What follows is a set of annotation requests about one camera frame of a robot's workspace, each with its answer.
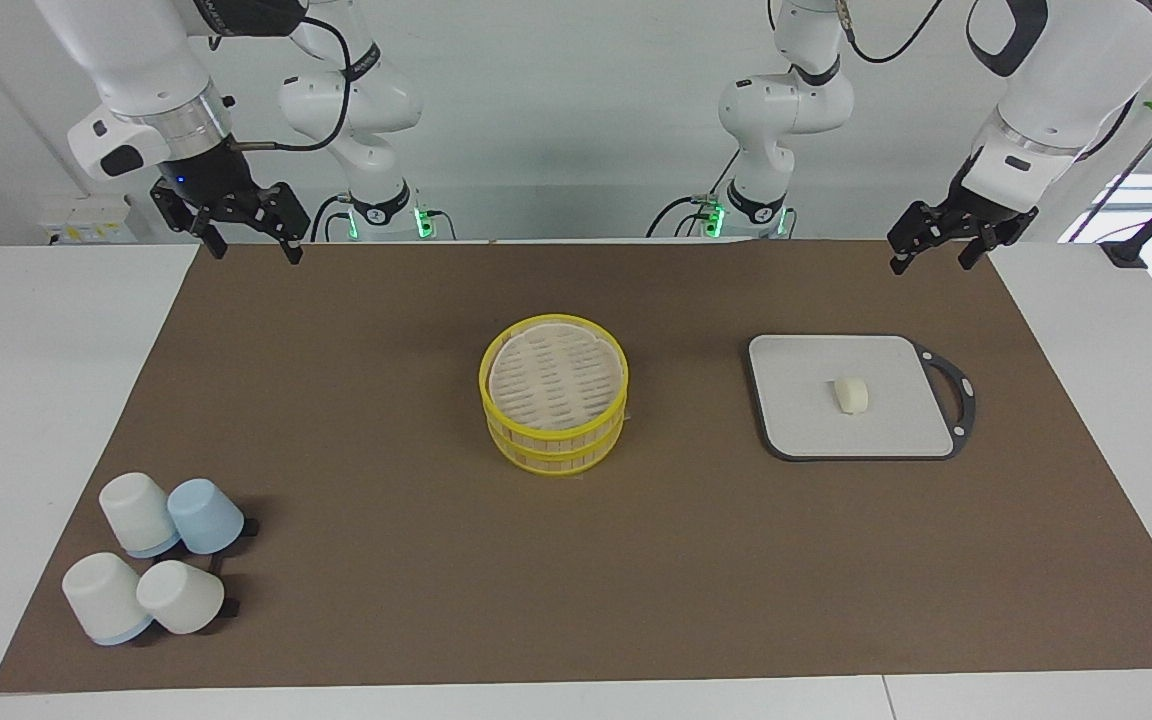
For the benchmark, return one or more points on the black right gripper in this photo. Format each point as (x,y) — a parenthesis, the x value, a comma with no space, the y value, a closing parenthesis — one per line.
(204,178)

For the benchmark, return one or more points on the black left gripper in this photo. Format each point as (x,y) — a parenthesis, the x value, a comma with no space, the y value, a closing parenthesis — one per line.
(986,205)

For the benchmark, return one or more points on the white steamed bun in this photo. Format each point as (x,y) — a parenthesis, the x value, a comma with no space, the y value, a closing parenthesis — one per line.
(851,394)

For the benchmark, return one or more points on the yellow steamer basket tier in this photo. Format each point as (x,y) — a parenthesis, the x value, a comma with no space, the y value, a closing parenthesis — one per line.
(556,455)
(554,380)

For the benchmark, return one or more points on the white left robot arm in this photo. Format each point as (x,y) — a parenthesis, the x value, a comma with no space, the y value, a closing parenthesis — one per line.
(786,105)

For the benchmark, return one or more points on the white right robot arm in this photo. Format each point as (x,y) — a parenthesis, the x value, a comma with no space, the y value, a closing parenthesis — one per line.
(136,60)

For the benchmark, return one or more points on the white power box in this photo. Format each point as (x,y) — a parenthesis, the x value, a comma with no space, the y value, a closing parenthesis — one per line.
(86,220)

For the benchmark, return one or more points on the grey cutting board dark rim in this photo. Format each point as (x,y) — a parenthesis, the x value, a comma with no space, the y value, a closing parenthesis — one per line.
(816,420)

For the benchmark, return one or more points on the light blue cup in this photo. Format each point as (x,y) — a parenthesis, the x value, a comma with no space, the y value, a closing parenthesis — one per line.
(206,515)

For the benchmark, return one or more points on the white cup with blue rim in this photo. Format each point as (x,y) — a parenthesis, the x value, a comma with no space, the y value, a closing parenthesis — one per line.
(134,508)
(101,595)

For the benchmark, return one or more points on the brown table mat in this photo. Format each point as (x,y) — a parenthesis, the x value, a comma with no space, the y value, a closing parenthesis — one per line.
(386,560)

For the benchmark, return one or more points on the plain white cup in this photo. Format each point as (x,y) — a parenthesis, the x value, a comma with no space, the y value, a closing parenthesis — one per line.
(181,597)

